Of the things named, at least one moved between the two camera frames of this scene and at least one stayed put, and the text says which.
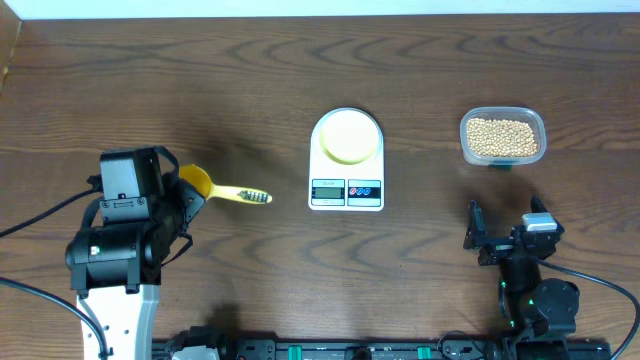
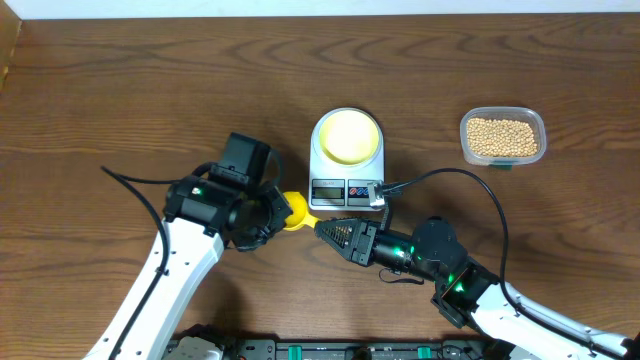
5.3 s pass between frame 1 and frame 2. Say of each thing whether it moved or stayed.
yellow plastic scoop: moved
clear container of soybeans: stayed
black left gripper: moved
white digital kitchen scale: stayed
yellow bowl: stayed
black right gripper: moved
